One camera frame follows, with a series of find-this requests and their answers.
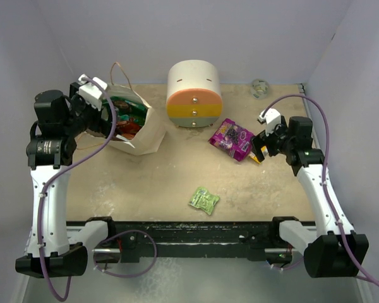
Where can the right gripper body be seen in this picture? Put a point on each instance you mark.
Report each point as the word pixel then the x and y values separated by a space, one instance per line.
pixel 278 141

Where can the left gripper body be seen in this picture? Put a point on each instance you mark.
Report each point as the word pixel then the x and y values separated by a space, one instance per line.
pixel 88 115

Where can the yellow snack bar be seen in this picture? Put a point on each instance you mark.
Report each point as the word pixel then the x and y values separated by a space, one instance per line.
pixel 259 155

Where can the purple candy bag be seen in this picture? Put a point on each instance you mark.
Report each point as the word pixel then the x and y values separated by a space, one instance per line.
pixel 232 139

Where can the green chip bag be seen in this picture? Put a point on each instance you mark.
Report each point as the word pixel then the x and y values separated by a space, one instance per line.
pixel 125 106

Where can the white paper bag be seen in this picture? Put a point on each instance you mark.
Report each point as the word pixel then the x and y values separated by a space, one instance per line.
pixel 148 139

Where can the light green snack packet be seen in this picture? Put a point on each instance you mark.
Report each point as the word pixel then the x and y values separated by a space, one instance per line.
pixel 203 200

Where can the teal snack packet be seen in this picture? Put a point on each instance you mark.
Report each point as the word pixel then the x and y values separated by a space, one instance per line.
pixel 124 119

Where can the red Doritos chip bag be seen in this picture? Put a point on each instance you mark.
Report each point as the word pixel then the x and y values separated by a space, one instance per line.
pixel 129 130

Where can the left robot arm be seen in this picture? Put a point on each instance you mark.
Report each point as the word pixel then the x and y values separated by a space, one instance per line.
pixel 60 119

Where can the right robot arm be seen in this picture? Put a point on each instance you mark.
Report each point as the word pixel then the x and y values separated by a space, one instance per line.
pixel 333 249

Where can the clear tape roll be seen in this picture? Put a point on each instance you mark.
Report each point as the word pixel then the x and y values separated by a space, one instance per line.
pixel 260 89

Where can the round three-drawer cabinet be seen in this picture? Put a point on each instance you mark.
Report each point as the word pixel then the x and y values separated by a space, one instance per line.
pixel 194 97

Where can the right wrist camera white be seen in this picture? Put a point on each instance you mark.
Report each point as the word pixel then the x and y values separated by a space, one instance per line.
pixel 271 118

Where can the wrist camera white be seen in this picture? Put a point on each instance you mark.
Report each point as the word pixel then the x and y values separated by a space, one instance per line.
pixel 271 118
pixel 91 94

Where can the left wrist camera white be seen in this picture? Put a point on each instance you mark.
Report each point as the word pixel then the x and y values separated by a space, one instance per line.
pixel 91 94

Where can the black metal base frame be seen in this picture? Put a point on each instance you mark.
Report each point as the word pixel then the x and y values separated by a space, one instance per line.
pixel 128 241

